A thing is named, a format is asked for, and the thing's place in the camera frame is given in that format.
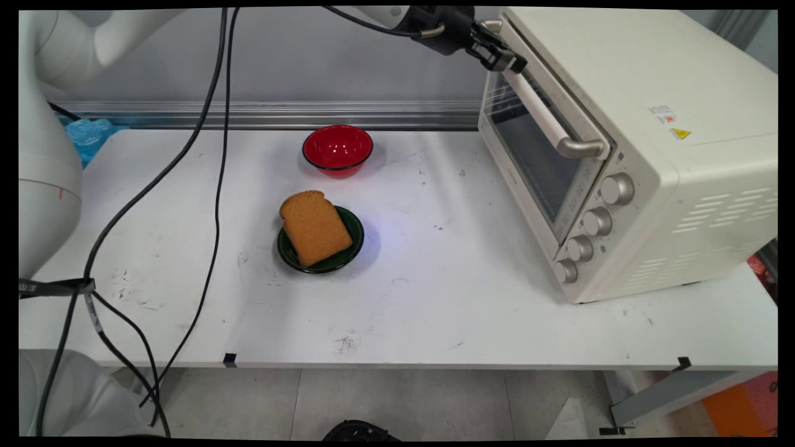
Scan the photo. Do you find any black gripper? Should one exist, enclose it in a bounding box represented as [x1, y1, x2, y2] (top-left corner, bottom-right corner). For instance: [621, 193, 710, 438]
[397, 6, 529, 74]

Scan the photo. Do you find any glass oven door with handle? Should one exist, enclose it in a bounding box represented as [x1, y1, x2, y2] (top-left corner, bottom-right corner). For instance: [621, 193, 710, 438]
[478, 16, 616, 246]

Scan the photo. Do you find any red bowl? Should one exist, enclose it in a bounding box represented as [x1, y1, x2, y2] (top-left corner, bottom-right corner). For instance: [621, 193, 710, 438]
[302, 124, 375, 179]

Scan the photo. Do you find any dark green bowl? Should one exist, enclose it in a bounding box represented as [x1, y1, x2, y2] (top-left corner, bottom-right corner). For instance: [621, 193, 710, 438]
[276, 205, 365, 275]

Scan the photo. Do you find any cream toaster oven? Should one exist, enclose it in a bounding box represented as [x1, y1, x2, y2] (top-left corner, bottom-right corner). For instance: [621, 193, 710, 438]
[477, 7, 778, 305]

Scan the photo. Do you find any brown bread slice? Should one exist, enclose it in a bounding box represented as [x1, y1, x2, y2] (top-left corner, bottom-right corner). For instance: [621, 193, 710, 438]
[279, 190, 353, 268]

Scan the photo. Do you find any red item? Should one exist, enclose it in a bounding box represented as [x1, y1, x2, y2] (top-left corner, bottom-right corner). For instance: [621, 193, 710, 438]
[748, 253, 777, 292]

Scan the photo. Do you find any grey table leg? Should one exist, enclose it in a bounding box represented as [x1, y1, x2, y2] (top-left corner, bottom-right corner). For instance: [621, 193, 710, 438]
[599, 371, 761, 435]

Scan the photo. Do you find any black round object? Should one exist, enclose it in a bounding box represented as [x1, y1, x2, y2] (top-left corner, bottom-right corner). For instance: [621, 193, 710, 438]
[322, 420, 401, 443]

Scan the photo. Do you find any blue plastic bag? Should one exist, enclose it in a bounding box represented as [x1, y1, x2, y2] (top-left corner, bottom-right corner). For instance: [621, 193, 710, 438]
[59, 117, 128, 168]

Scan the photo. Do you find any orange box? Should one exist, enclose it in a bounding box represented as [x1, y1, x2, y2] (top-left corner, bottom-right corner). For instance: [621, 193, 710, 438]
[702, 371, 778, 437]

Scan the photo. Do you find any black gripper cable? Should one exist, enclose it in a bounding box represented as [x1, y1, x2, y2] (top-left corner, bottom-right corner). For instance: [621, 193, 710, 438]
[322, 6, 447, 39]

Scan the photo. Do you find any aluminium rail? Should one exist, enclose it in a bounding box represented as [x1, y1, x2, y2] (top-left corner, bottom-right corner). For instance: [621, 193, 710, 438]
[50, 101, 482, 131]

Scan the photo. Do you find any thin black cable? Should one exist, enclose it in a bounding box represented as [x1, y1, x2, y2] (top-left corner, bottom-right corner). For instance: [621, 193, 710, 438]
[138, 7, 241, 409]

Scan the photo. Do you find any thick black cable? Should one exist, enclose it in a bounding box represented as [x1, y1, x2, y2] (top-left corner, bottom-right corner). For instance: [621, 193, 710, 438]
[35, 7, 229, 437]

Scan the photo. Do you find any black cable with white label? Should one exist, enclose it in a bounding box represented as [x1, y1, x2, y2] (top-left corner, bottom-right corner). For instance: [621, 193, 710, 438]
[84, 291, 171, 438]

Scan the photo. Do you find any black strap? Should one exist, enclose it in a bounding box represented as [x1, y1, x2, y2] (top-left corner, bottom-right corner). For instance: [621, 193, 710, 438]
[19, 278, 97, 300]

